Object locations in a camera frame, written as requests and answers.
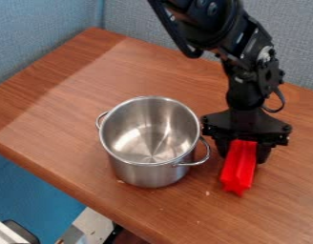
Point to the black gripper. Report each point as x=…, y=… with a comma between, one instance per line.
x=247, y=125

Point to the red plastic block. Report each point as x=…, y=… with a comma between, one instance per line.
x=239, y=166

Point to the stainless steel pot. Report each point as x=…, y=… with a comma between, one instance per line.
x=150, y=134

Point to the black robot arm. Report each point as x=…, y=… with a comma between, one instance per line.
x=218, y=26

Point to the black and white object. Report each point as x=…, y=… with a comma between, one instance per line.
x=15, y=234

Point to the white table leg frame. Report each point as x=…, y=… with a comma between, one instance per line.
x=90, y=229

